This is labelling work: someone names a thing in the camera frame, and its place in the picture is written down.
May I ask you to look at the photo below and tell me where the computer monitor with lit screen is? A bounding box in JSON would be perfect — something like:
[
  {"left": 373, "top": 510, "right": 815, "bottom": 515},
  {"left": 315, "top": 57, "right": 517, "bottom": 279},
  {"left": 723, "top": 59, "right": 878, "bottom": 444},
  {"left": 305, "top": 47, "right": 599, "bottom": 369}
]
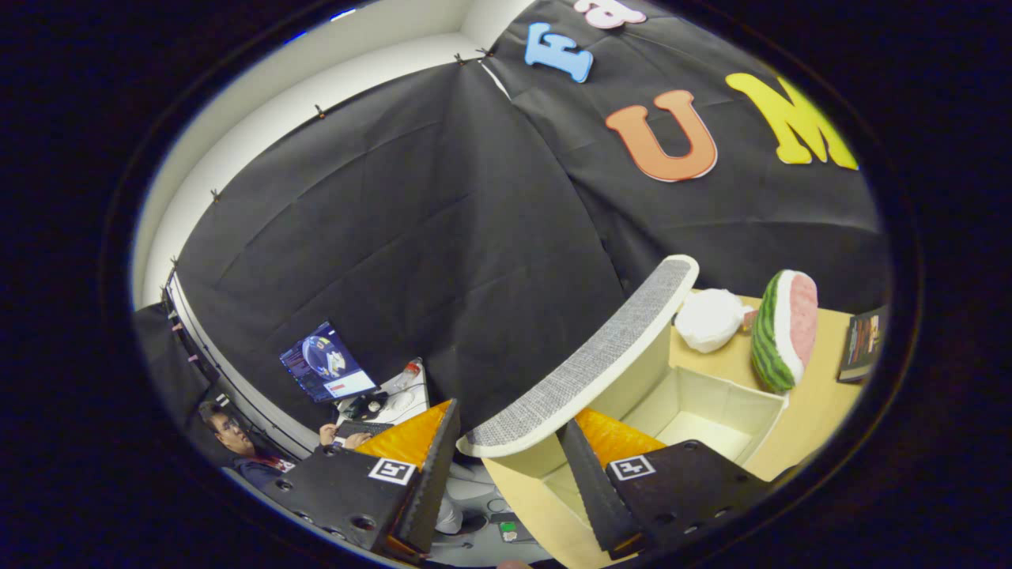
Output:
[{"left": 279, "top": 320, "right": 379, "bottom": 405}]

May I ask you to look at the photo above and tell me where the beige fabric storage box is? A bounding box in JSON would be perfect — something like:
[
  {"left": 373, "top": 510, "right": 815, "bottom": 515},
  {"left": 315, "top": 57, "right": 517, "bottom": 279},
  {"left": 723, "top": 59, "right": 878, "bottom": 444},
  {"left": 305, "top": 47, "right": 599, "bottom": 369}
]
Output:
[{"left": 457, "top": 254, "right": 791, "bottom": 569}]

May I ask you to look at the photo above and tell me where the white side desk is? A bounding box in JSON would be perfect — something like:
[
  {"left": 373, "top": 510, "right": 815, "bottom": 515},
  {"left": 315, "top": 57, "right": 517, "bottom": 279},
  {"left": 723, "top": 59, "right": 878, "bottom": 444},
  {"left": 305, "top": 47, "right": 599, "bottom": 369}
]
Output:
[{"left": 332, "top": 360, "right": 432, "bottom": 443}]

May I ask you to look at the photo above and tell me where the black keyboard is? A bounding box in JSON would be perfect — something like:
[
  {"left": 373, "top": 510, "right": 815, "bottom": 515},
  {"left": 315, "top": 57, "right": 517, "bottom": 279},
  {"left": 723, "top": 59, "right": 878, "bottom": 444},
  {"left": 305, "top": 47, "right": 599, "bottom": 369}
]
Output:
[{"left": 336, "top": 419, "right": 394, "bottom": 440}]

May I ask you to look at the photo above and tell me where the black cover book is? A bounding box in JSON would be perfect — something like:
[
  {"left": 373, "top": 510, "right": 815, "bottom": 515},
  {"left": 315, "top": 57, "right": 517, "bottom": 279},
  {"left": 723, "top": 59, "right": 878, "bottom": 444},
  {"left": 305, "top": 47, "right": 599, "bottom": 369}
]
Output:
[{"left": 836, "top": 307, "right": 888, "bottom": 384}]

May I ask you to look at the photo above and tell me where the white plush toy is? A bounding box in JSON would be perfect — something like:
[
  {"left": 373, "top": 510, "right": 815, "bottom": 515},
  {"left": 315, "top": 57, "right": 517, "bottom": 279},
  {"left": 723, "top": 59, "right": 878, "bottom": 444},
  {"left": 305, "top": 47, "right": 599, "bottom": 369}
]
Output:
[{"left": 674, "top": 288, "right": 752, "bottom": 354}]

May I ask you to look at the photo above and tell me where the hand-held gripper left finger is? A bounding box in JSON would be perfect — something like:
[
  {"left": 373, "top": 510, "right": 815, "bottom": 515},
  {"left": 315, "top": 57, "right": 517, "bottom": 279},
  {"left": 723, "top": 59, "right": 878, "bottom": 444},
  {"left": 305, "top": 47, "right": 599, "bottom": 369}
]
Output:
[{"left": 257, "top": 398, "right": 463, "bottom": 563}]

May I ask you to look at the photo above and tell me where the watermelon slice plush toy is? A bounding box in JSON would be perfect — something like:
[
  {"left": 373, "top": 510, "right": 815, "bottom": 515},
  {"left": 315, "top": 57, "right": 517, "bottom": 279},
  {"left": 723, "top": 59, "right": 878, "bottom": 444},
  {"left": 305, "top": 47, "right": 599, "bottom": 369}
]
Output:
[{"left": 750, "top": 269, "right": 820, "bottom": 394}]

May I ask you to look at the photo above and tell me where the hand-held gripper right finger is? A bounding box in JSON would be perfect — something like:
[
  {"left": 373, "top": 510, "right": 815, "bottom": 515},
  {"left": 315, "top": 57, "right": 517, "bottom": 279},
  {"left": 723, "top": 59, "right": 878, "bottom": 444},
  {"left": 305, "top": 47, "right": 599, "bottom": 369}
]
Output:
[{"left": 558, "top": 407, "right": 774, "bottom": 558}]

